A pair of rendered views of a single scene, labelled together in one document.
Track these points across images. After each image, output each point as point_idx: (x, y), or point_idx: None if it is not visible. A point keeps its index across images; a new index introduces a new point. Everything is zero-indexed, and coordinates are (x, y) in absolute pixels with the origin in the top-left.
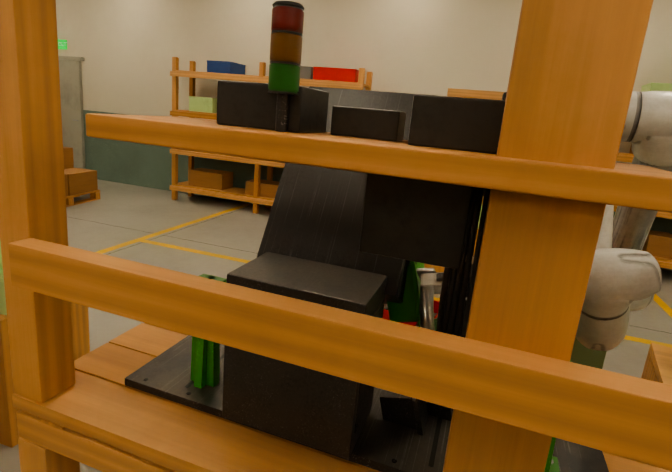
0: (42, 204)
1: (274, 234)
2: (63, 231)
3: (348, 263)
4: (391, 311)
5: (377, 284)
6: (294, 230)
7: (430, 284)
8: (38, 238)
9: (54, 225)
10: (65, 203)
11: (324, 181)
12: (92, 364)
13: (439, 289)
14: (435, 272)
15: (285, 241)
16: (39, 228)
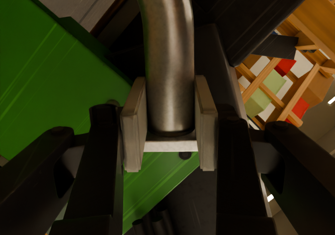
0: (328, 17)
1: (239, 87)
2: (298, 12)
3: (234, 74)
4: (91, 37)
5: (295, 9)
6: (242, 101)
7: (207, 85)
8: None
9: (308, 11)
10: (311, 30)
11: (263, 187)
12: None
13: (143, 103)
14: (189, 147)
15: (238, 82)
16: (318, 2)
